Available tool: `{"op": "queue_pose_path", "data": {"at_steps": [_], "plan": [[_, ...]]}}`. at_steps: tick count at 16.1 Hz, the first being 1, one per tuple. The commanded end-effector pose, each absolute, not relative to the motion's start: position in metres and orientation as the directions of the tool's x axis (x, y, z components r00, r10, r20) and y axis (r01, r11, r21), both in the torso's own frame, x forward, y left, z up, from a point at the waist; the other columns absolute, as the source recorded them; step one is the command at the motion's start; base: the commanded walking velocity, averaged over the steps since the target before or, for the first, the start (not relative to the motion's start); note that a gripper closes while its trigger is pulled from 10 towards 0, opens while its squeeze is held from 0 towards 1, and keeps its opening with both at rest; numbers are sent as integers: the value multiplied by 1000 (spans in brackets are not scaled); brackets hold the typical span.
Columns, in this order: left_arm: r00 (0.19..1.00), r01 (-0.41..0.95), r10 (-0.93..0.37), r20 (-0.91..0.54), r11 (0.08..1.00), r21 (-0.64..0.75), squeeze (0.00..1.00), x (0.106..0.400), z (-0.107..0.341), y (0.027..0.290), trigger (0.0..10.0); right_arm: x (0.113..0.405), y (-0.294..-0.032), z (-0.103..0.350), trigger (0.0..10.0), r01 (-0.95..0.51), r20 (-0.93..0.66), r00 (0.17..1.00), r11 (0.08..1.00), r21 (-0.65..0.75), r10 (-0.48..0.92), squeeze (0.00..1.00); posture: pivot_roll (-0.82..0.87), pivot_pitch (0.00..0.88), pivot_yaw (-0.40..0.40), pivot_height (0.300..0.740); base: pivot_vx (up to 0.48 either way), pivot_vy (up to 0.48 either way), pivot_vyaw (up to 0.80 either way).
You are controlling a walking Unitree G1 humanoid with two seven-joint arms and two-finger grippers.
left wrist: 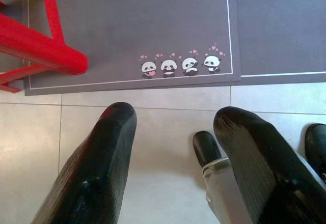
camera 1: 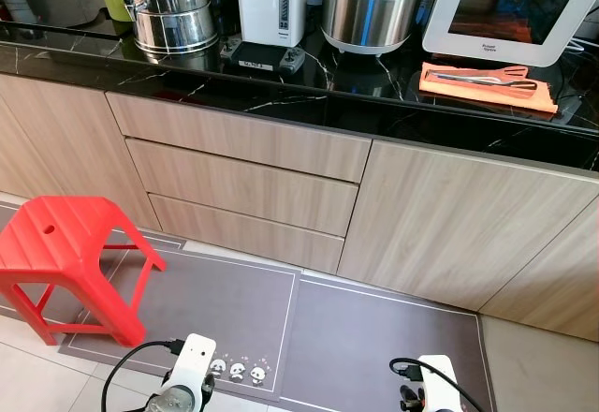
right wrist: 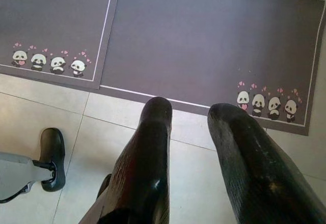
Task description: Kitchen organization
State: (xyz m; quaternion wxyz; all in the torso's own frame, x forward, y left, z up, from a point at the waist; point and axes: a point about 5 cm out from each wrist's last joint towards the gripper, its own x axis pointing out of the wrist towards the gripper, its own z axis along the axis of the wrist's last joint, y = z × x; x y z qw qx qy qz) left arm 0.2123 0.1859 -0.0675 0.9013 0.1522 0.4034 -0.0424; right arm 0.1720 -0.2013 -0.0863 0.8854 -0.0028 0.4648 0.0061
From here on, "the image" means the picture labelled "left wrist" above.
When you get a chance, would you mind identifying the black robot right foot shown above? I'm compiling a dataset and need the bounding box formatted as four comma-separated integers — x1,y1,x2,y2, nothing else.
304,123,326,181

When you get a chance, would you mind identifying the red stool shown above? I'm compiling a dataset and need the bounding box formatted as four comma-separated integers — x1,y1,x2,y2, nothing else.
0,0,89,94

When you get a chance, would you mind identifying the black silver robot left leg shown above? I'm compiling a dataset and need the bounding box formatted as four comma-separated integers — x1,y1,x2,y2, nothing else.
193,131,253,224

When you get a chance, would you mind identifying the plain grey floor mat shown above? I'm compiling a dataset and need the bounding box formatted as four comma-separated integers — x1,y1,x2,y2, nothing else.
234,0,326,86

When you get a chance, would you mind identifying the grey panda print floor mat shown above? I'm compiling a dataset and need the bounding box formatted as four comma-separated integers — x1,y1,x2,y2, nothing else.
21,0,242,97

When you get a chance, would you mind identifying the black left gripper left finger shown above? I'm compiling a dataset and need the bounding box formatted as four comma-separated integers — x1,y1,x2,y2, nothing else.
32,101,138,224

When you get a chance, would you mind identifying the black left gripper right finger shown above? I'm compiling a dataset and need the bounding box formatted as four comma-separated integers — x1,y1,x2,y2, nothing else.
213,106,326,224

